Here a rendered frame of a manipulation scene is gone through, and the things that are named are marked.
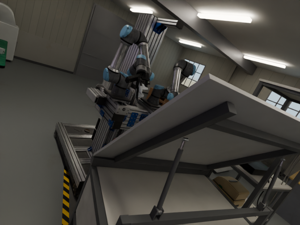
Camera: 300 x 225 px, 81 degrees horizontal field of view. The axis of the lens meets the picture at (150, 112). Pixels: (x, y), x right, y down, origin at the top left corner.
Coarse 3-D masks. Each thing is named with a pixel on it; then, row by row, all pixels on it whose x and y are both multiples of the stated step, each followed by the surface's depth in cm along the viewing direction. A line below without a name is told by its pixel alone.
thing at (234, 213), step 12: (120, 216) 71; (132, 216) 73; (144, 216) 76; (156, 216) 78; (168, 216) 81; (180, 216) 84; (192, 216) 88; (204, 216) 91; (216, 216) 95; (228, 216) 101; (240, 216) 108; (252, 216) 115; (264, 216) 127
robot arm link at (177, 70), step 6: (180, 60) 181; (174, 66) 180; (180, 66) 178; (174, 72) 178; (180, 72) 178; (174, 78) 175; (174, 84) 173; (174, 90) 171; (168, 96) 170; (174, 96) 168
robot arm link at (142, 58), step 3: (141, 54) 130; (138, 57) 129; (141, 57) 128; (144, 57) 130; (138, 60) 128; (141, 60) 127; (144, 60) 128; (135, 63) 130; (138, 63) 126; (141, 63) 125; (144, 63) 127; (135, 66) 130
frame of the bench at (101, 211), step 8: (96, 168) 122; (88, 176) 121; (96, 176) 115; (96, 184) 108; (80, 192) 128; (96, 192) 103; (96, 200) 98; (96, 208) 94; (72, 216) 132; (96, 216) 92; (104, 216) 91; (72, 224) 134; (96, 224) 89; (104, 224) 87
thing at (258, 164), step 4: (244, 164) 162; (248, 164) 159; (252, 164) 163; (256, 164) 168; (260, 164) 173; (244, 168) 161; (248, 168) 158; (252, 168) 155; (256, 168) 156; (260, 168) 161; (264, 168) 166; (268, 168) 172; (252, 172) 154; (256, 172) 156; (260, 172) 159; (264, 172) 162
